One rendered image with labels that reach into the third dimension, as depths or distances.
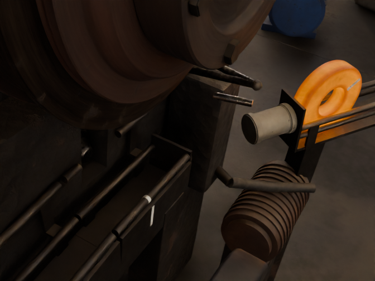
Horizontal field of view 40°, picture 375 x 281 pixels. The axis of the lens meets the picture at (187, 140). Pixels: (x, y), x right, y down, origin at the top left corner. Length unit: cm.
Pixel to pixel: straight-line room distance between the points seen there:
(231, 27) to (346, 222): 139
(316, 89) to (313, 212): 90
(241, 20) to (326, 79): 47
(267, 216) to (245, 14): 54
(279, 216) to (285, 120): 19
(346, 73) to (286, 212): 29
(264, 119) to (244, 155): 101
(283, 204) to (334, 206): 84
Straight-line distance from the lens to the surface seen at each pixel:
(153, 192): 74
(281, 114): 97
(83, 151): 74
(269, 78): 245
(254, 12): 55
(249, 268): 43
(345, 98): 106
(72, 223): 71
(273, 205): 102
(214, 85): 82
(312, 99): 98
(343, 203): 190
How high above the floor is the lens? 123
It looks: 39 degrees down
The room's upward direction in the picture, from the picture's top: 9 degrees clockwise
